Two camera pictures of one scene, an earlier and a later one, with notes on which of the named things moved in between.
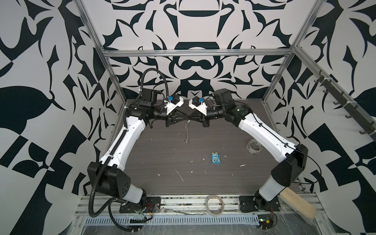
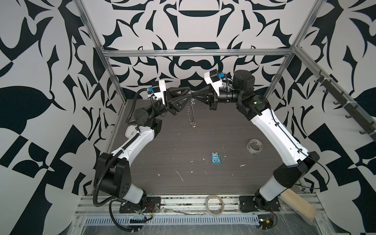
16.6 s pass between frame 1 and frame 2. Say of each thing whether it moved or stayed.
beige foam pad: stayed
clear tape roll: stayed
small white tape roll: stayed
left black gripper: moved
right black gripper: moved
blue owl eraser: stayed
